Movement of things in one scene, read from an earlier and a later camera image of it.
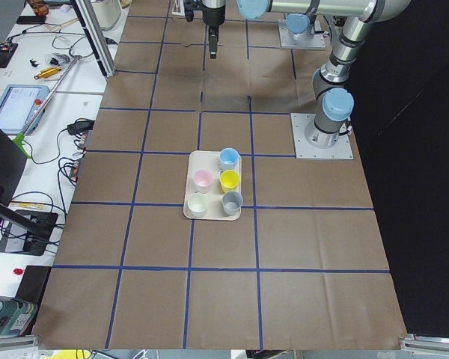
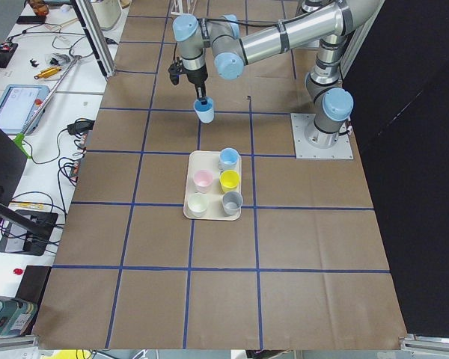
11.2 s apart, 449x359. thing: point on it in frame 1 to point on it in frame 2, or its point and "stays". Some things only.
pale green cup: [197, 203] stays
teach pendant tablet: [17, 106] stays
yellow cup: [229, 180] stays
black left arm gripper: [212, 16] to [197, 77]
